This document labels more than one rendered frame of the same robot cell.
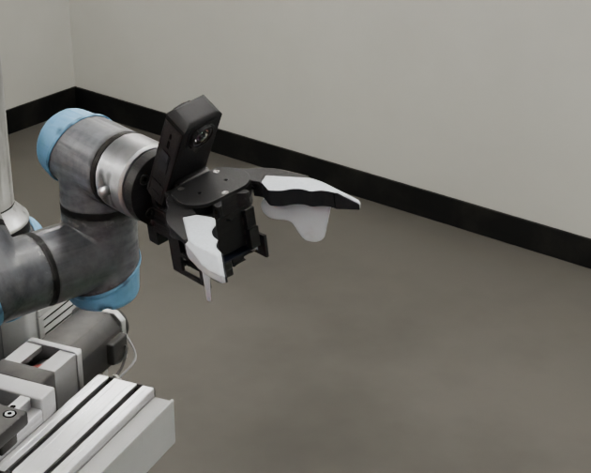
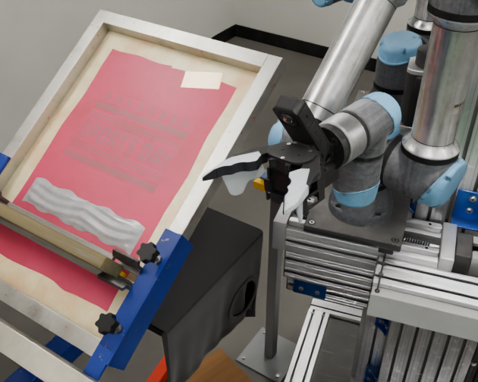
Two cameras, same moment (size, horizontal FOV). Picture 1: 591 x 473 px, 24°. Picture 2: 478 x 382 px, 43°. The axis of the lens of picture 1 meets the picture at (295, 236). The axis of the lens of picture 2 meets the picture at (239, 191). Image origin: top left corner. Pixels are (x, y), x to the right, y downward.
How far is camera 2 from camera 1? 1.15 m
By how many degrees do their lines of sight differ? 71
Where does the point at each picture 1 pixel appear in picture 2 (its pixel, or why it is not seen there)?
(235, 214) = (284, 173)
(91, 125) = (360, 102)
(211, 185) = (291, 151)
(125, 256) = (347, 180)
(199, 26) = not seen: outside the picture
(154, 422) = (468, 318)
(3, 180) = (433, 129)
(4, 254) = not seen: hidden behind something
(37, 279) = not seen: hidden behind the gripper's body
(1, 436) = (375, 242)
